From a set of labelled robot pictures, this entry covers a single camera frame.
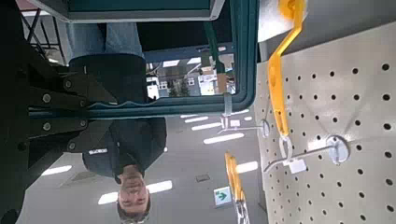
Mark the green exit sign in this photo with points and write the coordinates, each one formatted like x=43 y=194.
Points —
x=222 y=196

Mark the grey partition panel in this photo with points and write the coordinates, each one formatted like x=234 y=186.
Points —
x=342 y=18

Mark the white pegboard hook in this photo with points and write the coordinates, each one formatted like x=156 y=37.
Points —
x=337 y=149
x=264 y=127

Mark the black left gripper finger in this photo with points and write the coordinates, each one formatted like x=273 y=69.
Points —
x=74 y=132
x=77 y=93

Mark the white pegboard panel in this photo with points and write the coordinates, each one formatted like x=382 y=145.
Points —
x=345 y=109

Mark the person in dark jacket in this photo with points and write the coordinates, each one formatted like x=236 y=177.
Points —
x=124 y=77

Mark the green metal frame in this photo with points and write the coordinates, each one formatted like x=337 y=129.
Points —
x=186 y=109

